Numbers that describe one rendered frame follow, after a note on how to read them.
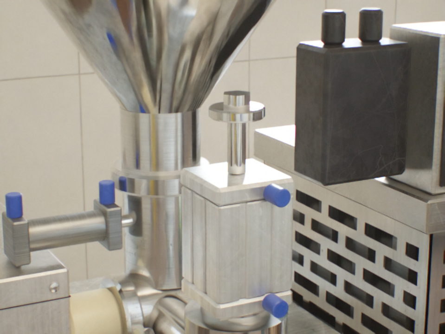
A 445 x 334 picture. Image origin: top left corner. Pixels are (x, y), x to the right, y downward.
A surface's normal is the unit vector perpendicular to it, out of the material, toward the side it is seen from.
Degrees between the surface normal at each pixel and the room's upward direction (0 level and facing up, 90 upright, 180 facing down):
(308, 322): 0
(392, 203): 90
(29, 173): 90
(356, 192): 90
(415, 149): 90
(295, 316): 0
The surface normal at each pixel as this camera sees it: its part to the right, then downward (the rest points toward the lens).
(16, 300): 0.46, 0.23
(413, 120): -0.89, 0.12
